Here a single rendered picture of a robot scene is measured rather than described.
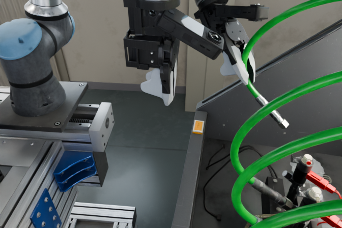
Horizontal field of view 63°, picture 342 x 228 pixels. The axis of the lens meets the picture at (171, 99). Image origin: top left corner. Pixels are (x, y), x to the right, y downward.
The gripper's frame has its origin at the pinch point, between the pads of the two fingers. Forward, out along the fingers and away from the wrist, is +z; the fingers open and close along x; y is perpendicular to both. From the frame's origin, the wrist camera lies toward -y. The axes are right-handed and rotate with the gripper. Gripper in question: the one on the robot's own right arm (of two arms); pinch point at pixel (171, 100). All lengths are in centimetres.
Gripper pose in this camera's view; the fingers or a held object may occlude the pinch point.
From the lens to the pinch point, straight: 55.0
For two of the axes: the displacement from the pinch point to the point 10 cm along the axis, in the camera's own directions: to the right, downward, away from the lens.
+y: -9.8, -1.2, 1.6
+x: -2.0, 5.9, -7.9
